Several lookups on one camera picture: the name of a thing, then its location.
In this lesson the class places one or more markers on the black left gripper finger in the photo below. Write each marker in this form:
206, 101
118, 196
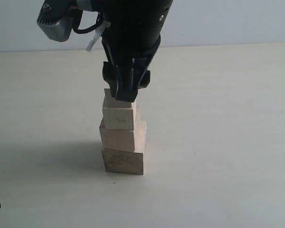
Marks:
144, 79

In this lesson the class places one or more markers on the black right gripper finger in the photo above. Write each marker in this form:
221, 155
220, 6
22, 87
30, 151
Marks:
123, 81

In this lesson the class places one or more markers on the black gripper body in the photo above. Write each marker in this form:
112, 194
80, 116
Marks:
133, 37

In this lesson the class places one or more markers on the small wooden cube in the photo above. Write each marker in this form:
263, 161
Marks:
113, 103

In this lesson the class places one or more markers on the medium wooden cube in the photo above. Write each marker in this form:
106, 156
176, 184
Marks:
119, 118

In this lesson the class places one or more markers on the medium-large wooden cube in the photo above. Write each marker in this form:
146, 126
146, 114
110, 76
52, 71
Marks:
123, 140

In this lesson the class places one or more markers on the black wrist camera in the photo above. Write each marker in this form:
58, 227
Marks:
56, 17

